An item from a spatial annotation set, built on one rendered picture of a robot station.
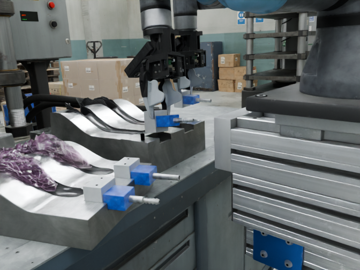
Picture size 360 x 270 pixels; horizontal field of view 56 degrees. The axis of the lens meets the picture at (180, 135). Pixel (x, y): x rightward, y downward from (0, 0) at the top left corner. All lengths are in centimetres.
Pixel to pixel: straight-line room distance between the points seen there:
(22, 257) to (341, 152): 49
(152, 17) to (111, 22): 898
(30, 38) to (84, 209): 114
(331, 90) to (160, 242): 61
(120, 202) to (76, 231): 8
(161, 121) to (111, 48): 893
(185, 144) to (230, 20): 735
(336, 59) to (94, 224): 42
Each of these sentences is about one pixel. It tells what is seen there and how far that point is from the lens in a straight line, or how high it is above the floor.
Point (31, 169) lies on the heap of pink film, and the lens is 70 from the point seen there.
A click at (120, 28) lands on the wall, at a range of 1000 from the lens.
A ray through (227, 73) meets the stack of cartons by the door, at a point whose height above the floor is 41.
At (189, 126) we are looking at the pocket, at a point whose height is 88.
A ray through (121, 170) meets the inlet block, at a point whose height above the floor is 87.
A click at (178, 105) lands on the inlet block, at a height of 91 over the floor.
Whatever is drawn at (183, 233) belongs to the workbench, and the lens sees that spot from 100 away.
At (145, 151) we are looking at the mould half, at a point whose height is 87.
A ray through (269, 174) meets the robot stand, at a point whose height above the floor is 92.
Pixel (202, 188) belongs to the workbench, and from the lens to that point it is 101.
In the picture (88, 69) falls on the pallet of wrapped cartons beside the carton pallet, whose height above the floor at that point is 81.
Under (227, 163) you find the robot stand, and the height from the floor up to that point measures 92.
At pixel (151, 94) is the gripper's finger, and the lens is 82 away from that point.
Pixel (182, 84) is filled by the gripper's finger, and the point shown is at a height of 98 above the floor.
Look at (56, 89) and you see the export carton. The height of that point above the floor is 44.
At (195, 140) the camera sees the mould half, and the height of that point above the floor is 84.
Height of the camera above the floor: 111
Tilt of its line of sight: 15 degrees down
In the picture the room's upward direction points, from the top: 3 degrees counter-clockwise
